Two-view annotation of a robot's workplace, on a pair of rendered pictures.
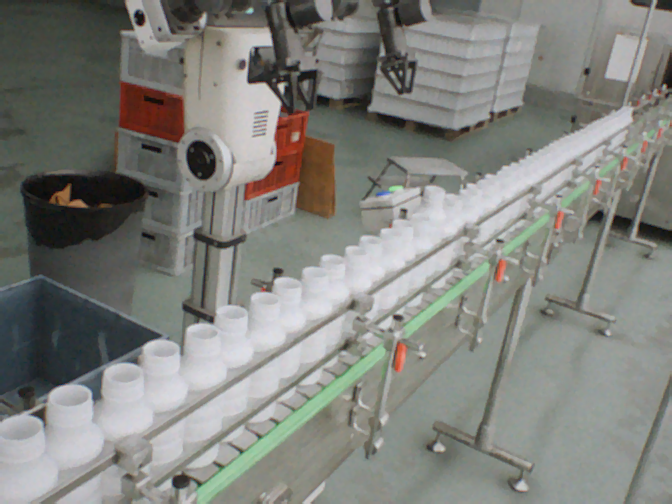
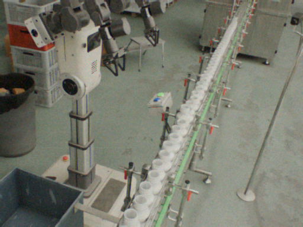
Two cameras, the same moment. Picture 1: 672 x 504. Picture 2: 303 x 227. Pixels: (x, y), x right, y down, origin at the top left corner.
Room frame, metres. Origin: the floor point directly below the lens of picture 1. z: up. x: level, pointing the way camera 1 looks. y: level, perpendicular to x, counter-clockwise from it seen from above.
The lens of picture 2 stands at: (0.21, 0.19, 1.81)
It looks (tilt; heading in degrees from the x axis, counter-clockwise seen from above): 32 degrees down; 349
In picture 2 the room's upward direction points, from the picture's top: 7 degrees clockwise
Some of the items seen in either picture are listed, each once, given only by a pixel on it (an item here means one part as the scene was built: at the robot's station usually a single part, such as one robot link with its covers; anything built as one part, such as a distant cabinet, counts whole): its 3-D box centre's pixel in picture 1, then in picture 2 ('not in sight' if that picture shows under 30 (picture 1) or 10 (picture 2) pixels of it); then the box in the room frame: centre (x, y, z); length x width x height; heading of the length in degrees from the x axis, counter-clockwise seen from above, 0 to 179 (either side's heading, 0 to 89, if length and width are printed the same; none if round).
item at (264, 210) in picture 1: (244, 199); not in sight; (4.26, 0.60, 0.11); 0.61 x 0.41 x 0.22; 156
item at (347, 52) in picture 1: (334, 54); not in sight; (8.93, 0.39, 0.50); 1.23 x 1.05 x 1.00; 151
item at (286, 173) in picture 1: (248, 164); not in sight; (4.27, 0.60, 0.33); 0.61 x 0.41 x 0.22; 156
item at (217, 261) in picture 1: (214, 299); (81, 138); (1.78, 0.31, 0.66); 0.11 x 0.11 x 0.40; 63
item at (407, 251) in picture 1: (394, 268); (173, 144); (1.17, -0.10, 1.08); 0.06 x 0.06 x 0.17
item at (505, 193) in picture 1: (496, 207); (200, 93); (1.63, -0.35, 1.08); 0.06 x 0.06 x 0.17
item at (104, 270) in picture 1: (84, 265); (10, 116); (2.56, 0.96, 0.32); 0.45 x 0.45 x 0.64
